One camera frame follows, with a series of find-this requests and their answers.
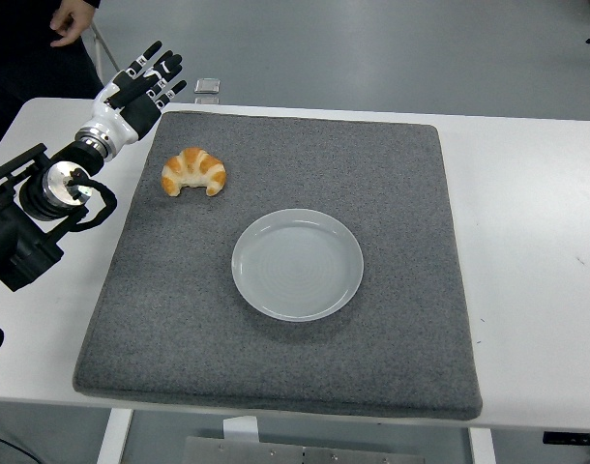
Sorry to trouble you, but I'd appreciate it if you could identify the grey metal plate with screws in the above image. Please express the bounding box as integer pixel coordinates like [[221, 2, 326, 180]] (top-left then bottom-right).
[[181, 436, 425, 464]]

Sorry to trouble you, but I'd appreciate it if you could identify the grey felt mat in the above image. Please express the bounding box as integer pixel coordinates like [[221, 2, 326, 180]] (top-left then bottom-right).
[[72, 110, 485, 421]]

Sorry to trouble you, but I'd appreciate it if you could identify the person's hand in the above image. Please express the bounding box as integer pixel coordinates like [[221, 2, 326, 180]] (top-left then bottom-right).
[[49, 0, 102, 48]]

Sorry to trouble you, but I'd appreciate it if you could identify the silver floor socket box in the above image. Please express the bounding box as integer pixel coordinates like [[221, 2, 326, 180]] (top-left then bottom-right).
[[193, 76, 222, 96]]

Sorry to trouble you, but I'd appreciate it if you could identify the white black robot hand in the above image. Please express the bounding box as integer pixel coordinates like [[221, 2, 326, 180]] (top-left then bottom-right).
[[75, 40, 188, 149]]

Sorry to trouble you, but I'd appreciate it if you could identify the round grey plate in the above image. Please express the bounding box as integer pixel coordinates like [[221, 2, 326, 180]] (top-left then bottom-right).
[[230, 208, 366, 324]]

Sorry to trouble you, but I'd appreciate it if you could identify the golden croissant bread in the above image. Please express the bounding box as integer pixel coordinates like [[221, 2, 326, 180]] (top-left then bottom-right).
[[160, 146, 227, 198]]

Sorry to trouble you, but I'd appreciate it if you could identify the black control box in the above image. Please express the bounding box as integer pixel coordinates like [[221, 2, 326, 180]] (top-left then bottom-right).
[[542, 429, 590, 447]]

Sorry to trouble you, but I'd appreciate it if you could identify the person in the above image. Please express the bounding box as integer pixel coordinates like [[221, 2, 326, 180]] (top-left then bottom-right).
[[0, 0, 105, 156]]

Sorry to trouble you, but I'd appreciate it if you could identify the white table leg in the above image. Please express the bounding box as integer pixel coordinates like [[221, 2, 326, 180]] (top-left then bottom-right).
[[468, 427, 497, 464], [95, 408, 134, 464]]

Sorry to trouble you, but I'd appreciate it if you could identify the black floor cable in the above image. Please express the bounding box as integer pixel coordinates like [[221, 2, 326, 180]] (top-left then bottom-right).
[[0, 431, 25, 464]]

